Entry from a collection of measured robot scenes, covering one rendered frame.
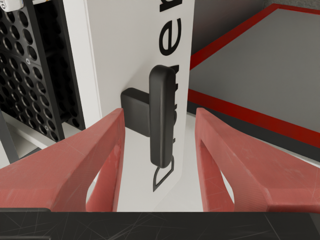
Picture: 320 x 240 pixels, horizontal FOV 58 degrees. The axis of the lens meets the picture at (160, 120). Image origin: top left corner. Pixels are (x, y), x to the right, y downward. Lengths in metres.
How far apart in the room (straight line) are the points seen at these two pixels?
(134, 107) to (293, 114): 0.28
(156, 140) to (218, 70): 0.34
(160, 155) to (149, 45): 0.07
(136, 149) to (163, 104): 0.07
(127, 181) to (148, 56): 0.10
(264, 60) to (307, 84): 0.10
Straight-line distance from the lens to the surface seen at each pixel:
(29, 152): 0.38
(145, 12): 0.19
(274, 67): 0.55
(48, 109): 0.29
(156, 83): 0.16
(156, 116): 0.17
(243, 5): 0.84
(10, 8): 0.25
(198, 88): 0.45
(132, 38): 0.18
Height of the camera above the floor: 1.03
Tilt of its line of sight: 42 degrees down
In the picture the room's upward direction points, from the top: 129 degrees counter-clockwise
